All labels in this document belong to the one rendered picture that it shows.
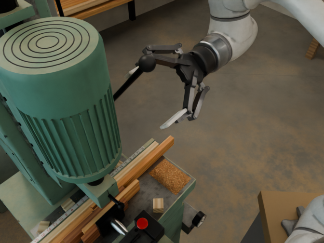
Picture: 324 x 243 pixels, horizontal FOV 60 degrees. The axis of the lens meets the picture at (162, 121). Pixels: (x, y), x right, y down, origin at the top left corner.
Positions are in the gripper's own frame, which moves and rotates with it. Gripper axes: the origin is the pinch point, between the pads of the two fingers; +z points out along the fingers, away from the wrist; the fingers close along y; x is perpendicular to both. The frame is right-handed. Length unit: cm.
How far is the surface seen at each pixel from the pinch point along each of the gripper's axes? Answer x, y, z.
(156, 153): -34.9, -18.7, -10.4
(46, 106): 7.4, 9.1, 20.6
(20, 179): -70, 1, 27
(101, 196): -22.9, -14.7, 16.0
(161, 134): -142, -36, -75
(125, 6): -226, 91, -178
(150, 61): 9.2, 6.1, 0.4
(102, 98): 5.5, 5.5, 11.2
